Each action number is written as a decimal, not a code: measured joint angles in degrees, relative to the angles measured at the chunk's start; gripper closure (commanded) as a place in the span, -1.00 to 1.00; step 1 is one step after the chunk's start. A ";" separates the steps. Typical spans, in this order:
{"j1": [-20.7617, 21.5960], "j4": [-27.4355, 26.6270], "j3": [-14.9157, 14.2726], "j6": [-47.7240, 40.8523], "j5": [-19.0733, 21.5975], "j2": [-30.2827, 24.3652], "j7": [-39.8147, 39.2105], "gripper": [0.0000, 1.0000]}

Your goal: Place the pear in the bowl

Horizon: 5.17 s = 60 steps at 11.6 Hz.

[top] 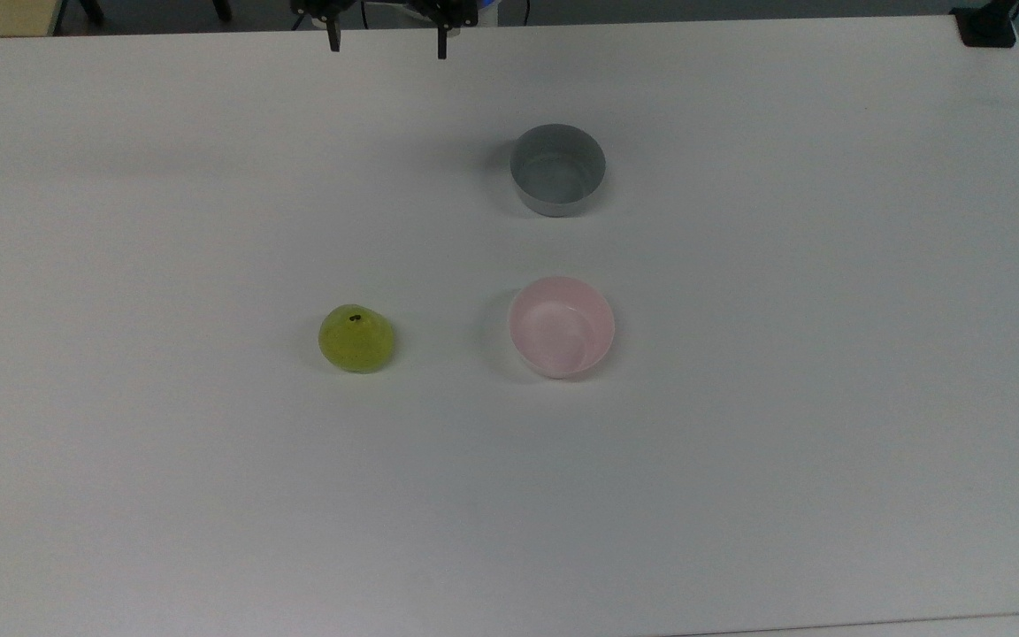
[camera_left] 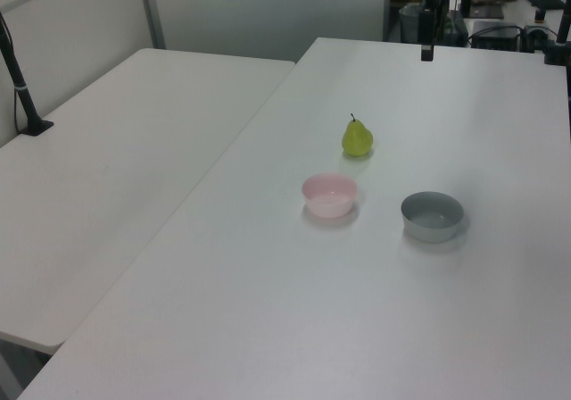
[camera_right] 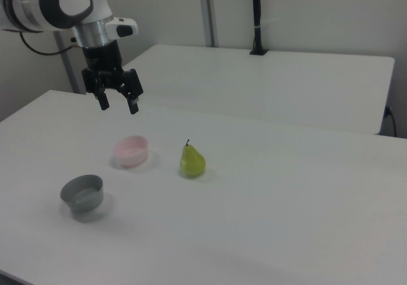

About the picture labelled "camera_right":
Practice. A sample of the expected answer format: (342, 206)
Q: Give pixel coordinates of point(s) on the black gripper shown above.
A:
(103, 59)

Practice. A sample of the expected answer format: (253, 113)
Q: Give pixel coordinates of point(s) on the green pear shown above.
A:
(191, 161)

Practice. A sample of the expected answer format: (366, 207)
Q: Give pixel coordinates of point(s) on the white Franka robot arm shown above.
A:
(47, 5)

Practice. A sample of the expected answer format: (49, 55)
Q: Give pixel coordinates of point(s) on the pink plastic bowl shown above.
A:
(131, 153)

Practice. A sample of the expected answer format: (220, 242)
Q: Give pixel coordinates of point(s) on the grey plastic bowl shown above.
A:
(83, 196)

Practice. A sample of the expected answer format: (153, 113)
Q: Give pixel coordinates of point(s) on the white side table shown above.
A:
(254, 84)

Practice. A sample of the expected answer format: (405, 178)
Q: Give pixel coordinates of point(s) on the slim grey partition post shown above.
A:
(66, 65)

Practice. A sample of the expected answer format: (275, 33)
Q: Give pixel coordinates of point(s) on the wide grey partition post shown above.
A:
(208, 11)

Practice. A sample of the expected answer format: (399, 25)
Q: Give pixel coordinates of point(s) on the black camera stand pole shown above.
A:
(257, 18)

